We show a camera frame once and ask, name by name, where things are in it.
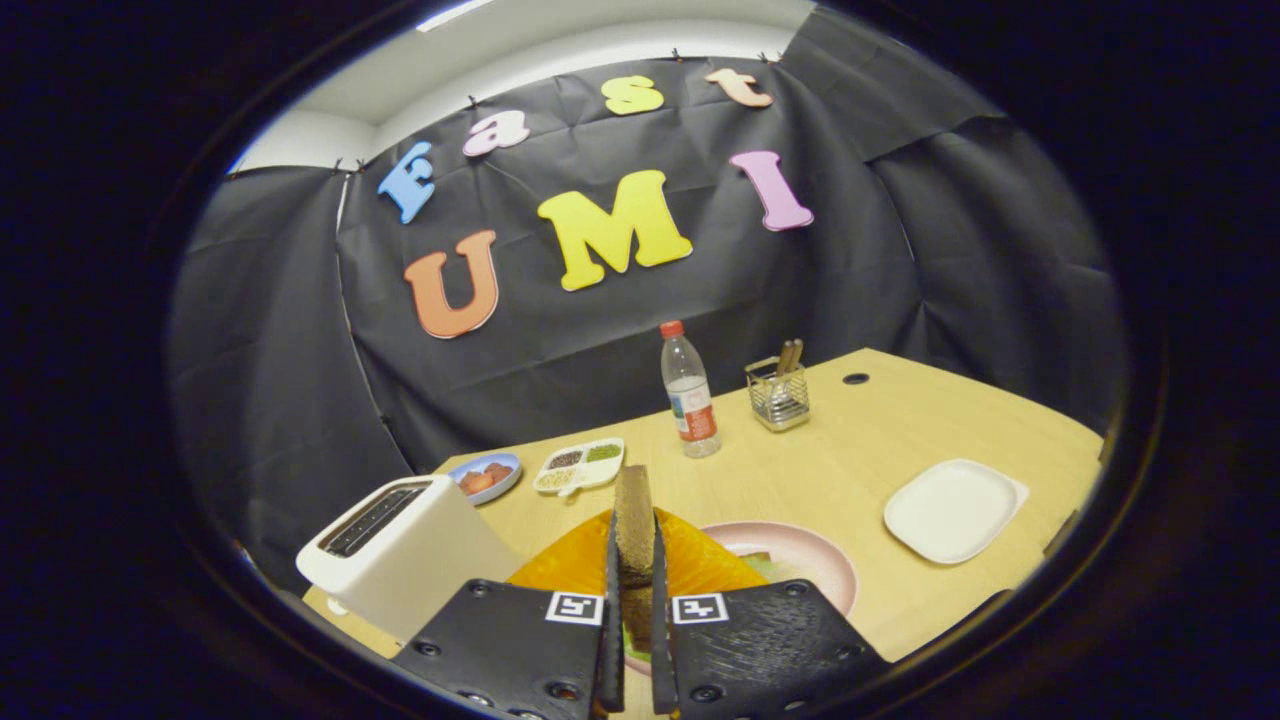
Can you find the red tomato slices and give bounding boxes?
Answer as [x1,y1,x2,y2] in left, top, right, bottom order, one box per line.
[459,462,514,497]

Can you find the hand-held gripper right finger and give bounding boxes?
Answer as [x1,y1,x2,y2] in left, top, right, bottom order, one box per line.
[650,508,893,720]

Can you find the black backdrop cloth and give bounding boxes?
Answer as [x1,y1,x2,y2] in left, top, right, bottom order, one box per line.
[165,5,1126,591]

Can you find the blue round plate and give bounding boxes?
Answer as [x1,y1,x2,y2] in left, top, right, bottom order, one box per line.
[448,452,523,506]

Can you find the clear red-capped water bottle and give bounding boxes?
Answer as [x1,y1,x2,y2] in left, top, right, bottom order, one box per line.
[659,320,722,459]

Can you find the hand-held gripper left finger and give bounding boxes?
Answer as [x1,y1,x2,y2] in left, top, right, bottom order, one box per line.
[388,508,627,720]

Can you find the ceiling light panel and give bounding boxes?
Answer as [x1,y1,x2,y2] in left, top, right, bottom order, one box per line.
[415,0,496,33]

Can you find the brown toasted bread slice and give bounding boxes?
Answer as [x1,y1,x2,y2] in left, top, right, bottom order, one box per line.
[613,465,658,656]

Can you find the clear cutlery holder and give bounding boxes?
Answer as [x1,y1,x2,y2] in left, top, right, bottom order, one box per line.
[744,355,812,433]

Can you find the pink round plate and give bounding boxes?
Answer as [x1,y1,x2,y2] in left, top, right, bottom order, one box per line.
[625,520,859,681]

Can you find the white toaster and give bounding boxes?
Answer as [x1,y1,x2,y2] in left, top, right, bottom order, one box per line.
[296,474,526,644]

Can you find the white rounded square plate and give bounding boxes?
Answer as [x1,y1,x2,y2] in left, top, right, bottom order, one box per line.
[883,458,1031,566]

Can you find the white sectioned condiment dish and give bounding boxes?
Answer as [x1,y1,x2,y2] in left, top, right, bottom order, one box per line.
[532,437,626,498]

